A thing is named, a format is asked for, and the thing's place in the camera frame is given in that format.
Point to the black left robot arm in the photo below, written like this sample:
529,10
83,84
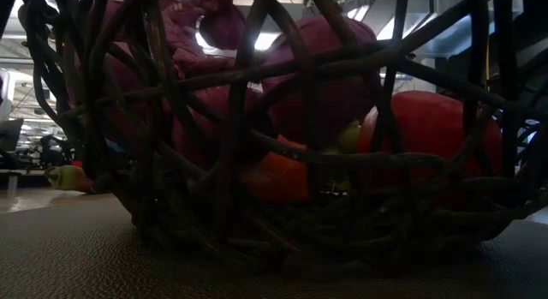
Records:
5,7

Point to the orange fruit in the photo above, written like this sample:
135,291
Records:
278,179

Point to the yellow-red fruit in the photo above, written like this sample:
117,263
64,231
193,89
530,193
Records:
66,178

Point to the dark woven wicker basket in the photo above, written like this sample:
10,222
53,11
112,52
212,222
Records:
364,235

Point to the purple plush fruit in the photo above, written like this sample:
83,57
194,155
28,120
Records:
338,106

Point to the red apple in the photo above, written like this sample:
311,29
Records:
432,123

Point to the round grey placemat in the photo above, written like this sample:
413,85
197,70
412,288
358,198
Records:
85,269

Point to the grey monitor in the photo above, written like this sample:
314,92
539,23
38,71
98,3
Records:
10,134

